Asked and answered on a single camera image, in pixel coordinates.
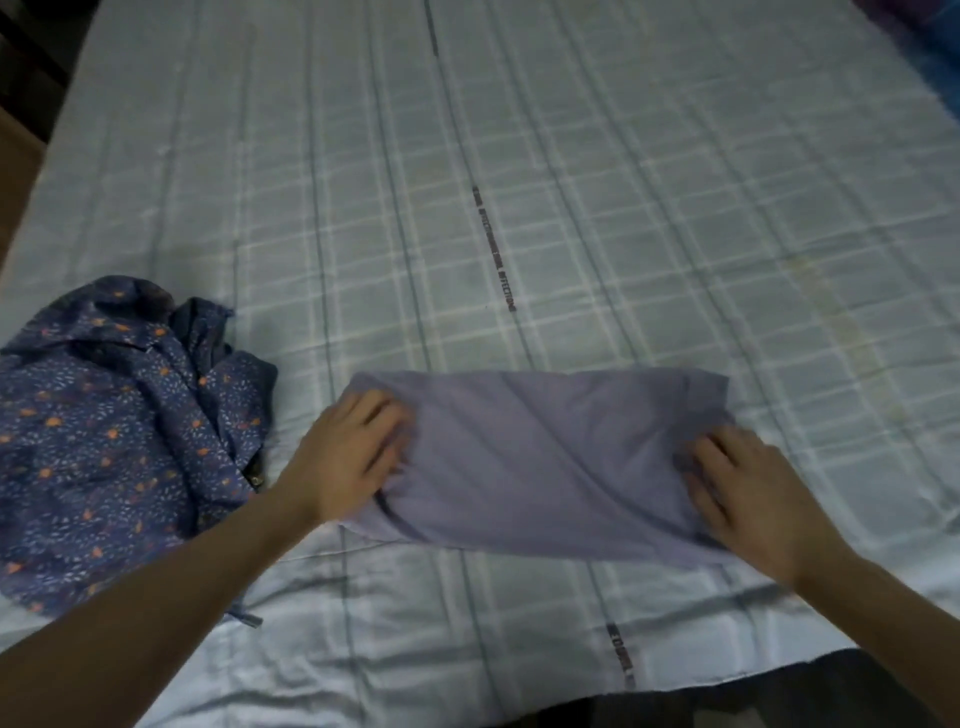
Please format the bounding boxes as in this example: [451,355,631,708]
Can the person's left hand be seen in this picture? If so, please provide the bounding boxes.
[273,388,416,526]

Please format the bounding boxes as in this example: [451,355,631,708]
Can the person's right hand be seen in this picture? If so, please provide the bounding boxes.
[682,424,860,590]

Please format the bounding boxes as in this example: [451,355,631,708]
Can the lavender cloth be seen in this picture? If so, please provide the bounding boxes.
[339,369,740,569]

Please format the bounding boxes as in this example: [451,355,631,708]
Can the person's right forearm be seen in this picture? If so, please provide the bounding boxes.
[793,551,960,728]

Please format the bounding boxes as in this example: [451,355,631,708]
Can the person's left forearm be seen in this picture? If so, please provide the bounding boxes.
[0,483,324,728]

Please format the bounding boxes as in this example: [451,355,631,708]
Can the light blue checked bedsheet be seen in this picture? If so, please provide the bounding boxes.
[0,0,960,728]

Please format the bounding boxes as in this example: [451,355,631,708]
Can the blue floral patterned garment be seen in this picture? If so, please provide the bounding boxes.
[0,275,279,629]

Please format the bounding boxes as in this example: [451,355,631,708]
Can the dark blue fabric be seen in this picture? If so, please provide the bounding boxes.
[855,0,960,121]

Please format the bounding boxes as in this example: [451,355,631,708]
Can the dark wooden furniture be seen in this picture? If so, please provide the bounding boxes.
[0,0,99,144]

